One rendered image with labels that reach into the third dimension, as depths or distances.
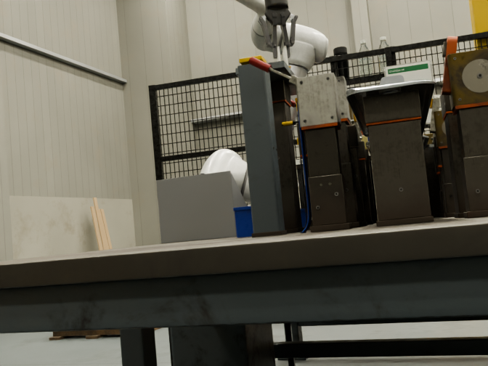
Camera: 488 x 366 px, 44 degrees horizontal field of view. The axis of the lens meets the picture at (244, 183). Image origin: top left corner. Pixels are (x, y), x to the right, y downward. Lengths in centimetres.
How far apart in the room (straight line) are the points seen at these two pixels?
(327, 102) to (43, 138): 960
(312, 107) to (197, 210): 98
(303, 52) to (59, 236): 872
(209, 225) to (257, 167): 77
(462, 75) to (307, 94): 34
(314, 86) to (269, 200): 31
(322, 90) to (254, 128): 22
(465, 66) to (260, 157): 52
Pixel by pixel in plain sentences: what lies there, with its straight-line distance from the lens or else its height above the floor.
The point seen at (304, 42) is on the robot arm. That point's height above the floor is 145.
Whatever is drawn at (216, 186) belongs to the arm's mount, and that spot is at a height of 89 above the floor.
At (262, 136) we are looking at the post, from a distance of 154.
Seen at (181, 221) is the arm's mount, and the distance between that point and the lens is 232.
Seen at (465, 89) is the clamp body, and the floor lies 98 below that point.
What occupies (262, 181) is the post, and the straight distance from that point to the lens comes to 152.
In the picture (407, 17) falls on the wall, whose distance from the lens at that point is 1270.
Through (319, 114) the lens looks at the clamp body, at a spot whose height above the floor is 97.
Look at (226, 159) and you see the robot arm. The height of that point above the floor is 101.
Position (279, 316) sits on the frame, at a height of 59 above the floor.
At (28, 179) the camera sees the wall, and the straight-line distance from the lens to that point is 1041.
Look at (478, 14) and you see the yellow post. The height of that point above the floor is 165.
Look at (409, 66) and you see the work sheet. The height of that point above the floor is 144.
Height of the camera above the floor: 72
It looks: 5 degrees up
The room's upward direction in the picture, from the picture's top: 5 degrees counter-clockwise
